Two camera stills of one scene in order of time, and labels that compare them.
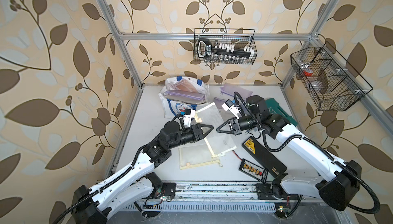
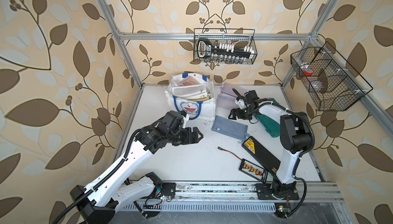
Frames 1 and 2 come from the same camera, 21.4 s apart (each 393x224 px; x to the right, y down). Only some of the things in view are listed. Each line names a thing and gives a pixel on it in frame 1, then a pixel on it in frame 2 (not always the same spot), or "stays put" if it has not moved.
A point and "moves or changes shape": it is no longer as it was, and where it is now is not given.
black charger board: (254, 170) stays put
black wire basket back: (225, 45) stays put
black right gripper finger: (236, 129) to (234, 113)
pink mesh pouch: (184, 85) moves or changes shape
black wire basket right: (336, 86) stays put
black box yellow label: (259, 153) stays put
